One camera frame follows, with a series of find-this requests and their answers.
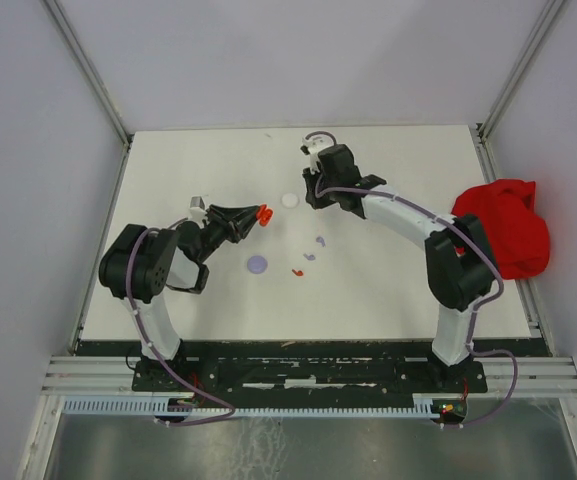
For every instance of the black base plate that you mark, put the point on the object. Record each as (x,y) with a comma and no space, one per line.
(294,374)

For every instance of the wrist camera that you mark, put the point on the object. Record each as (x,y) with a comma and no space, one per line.
(313,145)
(197,208)

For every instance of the red cloth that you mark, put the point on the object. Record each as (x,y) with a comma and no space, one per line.
(519,237)

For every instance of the orange charging case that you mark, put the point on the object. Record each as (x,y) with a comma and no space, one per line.
(264,215)

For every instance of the purple charging case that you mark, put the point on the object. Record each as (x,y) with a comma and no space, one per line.
(257,264)

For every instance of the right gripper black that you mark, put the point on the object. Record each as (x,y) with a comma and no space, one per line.
(311,196)

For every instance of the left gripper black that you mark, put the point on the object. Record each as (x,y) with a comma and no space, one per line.
(236,221)

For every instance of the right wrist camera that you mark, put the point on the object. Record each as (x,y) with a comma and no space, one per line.
(313,145)

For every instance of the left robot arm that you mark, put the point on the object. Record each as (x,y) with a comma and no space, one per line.
(143,262)

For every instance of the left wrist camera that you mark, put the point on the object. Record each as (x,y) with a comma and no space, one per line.
(197,208)

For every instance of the white charging case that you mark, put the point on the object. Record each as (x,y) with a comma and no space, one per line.
(290,200)

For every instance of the white cable duct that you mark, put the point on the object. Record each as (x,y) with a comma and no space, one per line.
(167,407)

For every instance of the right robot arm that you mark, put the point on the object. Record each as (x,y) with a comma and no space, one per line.
(461,269)

